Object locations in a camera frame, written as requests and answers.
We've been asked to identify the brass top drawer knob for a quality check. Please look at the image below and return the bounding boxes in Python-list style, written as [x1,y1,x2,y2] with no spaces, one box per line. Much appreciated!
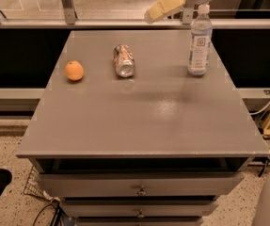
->
[137,186,147,197]

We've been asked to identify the wire mesh basket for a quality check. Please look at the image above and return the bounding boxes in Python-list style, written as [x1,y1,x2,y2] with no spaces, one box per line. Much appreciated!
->
[24,167,50,201]

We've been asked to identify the orange soda can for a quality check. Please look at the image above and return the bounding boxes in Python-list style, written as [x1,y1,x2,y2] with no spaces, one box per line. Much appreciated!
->
[113,44,135,78]

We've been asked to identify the top grey drawer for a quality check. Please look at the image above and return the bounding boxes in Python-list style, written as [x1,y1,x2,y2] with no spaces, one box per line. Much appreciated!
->
[36,172,244,198]

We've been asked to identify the metal glass railing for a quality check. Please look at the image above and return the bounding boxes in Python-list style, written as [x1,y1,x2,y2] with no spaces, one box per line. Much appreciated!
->
[0,0,270,29]

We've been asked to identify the grey drawer cabinet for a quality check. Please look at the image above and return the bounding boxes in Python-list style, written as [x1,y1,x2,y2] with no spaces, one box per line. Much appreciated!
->
[18,30,269,226]

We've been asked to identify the grey drawer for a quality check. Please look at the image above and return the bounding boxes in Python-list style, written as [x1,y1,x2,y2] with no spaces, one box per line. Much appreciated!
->
[36,172,244,198]
[61,201,218,218]

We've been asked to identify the orange fruit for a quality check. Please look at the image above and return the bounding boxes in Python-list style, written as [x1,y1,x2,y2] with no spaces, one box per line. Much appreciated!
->
[65,60,84,81]

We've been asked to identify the brass drawer knob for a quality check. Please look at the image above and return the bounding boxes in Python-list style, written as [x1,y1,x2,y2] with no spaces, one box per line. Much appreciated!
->
[136,210,145,218]
[137,186,147,197]

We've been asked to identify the black floor cable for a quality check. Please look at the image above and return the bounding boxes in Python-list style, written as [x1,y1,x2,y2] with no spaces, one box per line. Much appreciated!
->
[31,201,63,226]

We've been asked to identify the clear plastic water bottle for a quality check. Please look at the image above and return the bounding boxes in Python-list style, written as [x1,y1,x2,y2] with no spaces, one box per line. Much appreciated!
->
[187,4,213,76]

